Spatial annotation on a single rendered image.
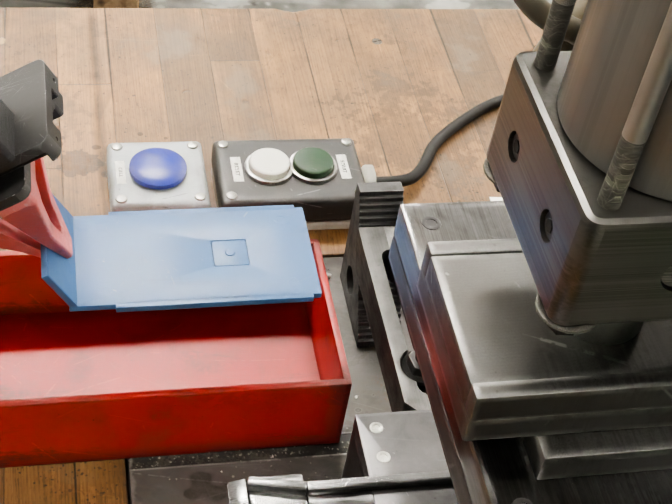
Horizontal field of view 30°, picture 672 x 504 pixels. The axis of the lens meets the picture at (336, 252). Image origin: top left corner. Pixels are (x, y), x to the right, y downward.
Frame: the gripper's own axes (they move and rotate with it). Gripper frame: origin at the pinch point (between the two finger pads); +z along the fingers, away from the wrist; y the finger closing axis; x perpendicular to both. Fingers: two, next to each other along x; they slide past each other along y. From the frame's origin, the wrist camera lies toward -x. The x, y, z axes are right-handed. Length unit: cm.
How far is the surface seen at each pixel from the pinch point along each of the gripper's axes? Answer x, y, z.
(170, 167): 15.3, 2.4, 11.7
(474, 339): -21.2, 21.1, -6.1
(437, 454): -13.3, 14.8, 13.2
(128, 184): 14.5, -0.5, 10.8
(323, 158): 15.8, 11.9, 17.2
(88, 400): -6.1, -2.1, 6.2
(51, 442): -6.2, -5.8, 8.3
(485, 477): -24.7, 19.4, -2.4
